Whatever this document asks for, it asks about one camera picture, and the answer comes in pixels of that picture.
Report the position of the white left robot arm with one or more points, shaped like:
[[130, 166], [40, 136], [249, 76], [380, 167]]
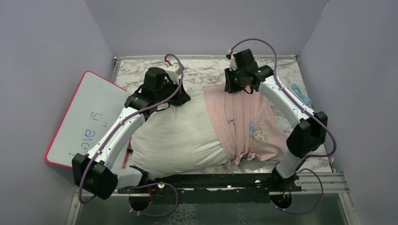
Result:
[[94, 171]]

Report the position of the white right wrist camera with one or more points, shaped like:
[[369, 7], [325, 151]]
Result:
[[231, 58]]

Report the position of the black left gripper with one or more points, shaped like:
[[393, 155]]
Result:
[[182, 98]]

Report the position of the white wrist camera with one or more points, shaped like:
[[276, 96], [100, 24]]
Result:
[[174, 71], [231, 58]]

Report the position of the white pillow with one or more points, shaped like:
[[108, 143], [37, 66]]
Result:
[[180, 139]]

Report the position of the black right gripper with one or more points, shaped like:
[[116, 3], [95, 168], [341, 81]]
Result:
[[231, 86]]

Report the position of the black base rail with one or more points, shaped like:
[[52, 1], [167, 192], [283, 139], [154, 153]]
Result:
[[211, 188]]

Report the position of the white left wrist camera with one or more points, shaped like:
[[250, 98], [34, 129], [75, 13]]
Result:
[[174, 71]]

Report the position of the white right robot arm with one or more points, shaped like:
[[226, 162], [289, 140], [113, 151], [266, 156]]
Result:
[[308, 126]]

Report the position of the pink-framed whiteboard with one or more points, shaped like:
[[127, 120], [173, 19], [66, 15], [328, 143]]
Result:
[[93, 109]]

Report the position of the blue plastic object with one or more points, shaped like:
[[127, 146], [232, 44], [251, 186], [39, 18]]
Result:
[[301, 96]]

